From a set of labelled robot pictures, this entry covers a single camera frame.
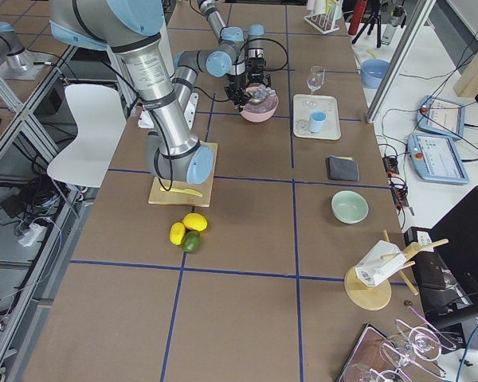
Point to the upper blue teach pendant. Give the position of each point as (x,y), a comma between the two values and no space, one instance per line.
(441,116)

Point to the cream bear tray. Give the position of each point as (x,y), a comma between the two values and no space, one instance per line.
(304,105)

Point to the clear wine glass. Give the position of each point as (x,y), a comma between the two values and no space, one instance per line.
(314,82)

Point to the green bowl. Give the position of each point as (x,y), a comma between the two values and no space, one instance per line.
(349,207)

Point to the large yellow lemon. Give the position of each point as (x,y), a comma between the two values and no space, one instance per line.
(195,222)

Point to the white carton on stand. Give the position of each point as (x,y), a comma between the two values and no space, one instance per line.
(383,260)

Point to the red bottle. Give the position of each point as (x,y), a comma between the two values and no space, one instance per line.
(357,15)

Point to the white dish rack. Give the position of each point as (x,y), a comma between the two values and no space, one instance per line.
(324,15)

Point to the black tripod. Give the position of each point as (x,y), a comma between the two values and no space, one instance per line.
(374,20)

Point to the black monitor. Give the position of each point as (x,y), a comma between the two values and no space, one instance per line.
(460,255)

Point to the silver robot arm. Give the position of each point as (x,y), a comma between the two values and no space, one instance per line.
(239,55)
(132,30)

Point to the metal ice scoop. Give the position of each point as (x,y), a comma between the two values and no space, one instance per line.
(260,94)

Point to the lower blue teach pendant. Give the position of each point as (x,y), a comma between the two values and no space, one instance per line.
(436,159)

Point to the white chair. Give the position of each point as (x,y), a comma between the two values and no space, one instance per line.
(100,121)

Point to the yellow plastic knife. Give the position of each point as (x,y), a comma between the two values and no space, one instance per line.
(187,191)

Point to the blue plastic cup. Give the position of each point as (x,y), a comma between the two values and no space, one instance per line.
(316,121)

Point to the blue teach pendant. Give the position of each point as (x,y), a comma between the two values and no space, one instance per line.
(441,116)
(436,159)

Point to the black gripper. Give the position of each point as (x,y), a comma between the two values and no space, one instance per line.
(237,80)
(256,65)

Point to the small yellow lemon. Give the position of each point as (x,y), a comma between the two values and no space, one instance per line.
(177,233)

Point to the clear ice cubes pile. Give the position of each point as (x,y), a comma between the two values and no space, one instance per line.
(260,108)

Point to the green lime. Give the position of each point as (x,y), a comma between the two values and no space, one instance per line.
(191,241)

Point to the grey folded cloth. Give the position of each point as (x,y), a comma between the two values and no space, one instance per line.
(342,169)

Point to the wooden mug tree stand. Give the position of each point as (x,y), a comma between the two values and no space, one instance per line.
(378,297)

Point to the wooden cutting board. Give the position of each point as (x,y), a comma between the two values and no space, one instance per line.
(167,192)

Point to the pink bowl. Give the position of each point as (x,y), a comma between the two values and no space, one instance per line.
(258,118)

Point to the blue bowl on side table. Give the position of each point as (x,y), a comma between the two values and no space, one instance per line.
(372,72)

